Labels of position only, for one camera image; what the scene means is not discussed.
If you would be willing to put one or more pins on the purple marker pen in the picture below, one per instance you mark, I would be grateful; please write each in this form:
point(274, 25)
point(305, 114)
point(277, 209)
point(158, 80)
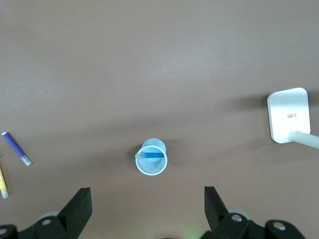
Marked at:
point(15, 147)

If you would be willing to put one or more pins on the yellow marker pen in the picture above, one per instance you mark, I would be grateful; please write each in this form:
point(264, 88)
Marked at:
point(3, 181)

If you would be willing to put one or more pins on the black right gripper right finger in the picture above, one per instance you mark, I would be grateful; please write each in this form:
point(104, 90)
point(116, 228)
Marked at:
point(221, 216)

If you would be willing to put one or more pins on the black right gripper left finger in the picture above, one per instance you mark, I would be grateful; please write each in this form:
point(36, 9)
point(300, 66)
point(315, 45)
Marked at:
point(72, 216)

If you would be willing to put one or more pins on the light blue plastic cup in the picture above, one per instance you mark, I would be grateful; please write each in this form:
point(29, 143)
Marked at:
point(152, 166)

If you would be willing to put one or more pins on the blue marker pen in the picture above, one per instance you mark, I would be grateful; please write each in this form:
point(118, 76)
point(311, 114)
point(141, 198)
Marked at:
point(153, 155)

